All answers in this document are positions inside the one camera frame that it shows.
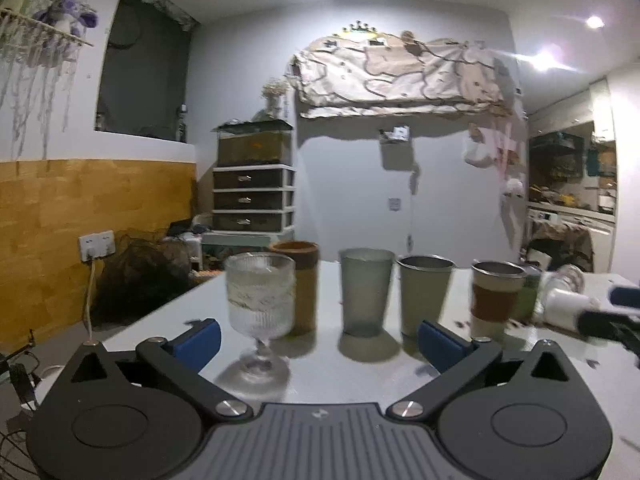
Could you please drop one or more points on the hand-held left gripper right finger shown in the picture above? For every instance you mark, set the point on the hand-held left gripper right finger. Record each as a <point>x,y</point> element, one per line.
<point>441,347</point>

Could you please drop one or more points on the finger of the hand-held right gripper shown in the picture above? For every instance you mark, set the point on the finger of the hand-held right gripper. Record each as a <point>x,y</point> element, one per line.
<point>625,296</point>
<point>602,321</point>

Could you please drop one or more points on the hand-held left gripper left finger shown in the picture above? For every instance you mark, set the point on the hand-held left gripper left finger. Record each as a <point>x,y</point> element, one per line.
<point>197,344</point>

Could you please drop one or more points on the white bottle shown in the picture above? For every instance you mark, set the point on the white bottle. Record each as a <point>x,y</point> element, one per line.
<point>560,300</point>

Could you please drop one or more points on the olive metal cup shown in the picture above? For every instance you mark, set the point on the olive metal cup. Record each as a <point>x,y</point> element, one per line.
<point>422,290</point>

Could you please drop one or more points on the cup with brown sleeve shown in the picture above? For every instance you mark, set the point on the cup with brown sleeve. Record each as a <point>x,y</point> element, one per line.
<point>495,300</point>

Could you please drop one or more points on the green cup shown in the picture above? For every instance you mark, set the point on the green cup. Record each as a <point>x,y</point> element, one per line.
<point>531,292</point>

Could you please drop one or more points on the grey translucent plastic cup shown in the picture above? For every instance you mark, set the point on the grey translucent plastic cup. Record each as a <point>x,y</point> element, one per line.
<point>366,292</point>

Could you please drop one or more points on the tall brown cup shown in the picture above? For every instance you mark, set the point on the tall brown cup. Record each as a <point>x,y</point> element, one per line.
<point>305,280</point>

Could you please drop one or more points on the ribbed glass goblet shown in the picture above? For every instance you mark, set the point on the ribbed glass goblet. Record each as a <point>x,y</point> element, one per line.
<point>259,290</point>

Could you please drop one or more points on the dark draped cloth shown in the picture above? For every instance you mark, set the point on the dark draped cloth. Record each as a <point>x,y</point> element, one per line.
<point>560,245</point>

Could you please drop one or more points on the dark net pile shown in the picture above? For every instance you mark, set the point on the dark net pile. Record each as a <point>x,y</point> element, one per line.
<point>145,275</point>

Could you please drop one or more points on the white washing machine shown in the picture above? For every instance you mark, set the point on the white washing machine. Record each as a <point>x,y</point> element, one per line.
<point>575,225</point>

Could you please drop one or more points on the plastic drawer unit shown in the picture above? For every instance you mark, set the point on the plastic drawer unit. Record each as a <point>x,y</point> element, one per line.
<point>252,199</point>

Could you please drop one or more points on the white hanging plastic bag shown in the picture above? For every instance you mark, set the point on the white hanging plastic bag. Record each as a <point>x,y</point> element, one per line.
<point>477,152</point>

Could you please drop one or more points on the glass fish tank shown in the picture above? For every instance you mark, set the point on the glass fish tank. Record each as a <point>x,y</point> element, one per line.
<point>252,147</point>

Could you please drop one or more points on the bottle on sill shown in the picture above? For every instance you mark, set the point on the bottle on sill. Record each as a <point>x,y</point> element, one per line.
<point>182,122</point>

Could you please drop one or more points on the vase with dried flowers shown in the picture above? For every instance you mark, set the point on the vase with dried flowers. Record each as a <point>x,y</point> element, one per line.
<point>275,97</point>

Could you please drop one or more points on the patterned blanket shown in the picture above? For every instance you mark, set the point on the patterned blanket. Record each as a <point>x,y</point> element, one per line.
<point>400,75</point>

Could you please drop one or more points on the dark window opening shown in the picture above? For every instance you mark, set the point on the dark window opening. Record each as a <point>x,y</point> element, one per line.
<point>145,60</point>

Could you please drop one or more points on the purple plush toy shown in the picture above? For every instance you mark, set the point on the purple plush toy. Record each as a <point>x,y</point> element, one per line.
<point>67,15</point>

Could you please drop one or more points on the white wall socket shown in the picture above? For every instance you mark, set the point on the white wall socket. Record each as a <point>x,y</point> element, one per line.
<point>97,245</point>

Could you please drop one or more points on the small wall outlet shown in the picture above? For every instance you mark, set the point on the small wall outlet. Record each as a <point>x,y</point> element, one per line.
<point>395,204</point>

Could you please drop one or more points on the kitchen wall shelf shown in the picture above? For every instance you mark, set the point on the kitchen wall shelf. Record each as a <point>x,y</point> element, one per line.
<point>557,157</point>

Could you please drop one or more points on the grey wall box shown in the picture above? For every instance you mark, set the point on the grey wall box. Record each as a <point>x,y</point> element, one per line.
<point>397,150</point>

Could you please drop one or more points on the white macrame wall shelf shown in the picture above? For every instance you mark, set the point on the white macrame wall shelf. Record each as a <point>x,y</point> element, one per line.
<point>30,55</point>

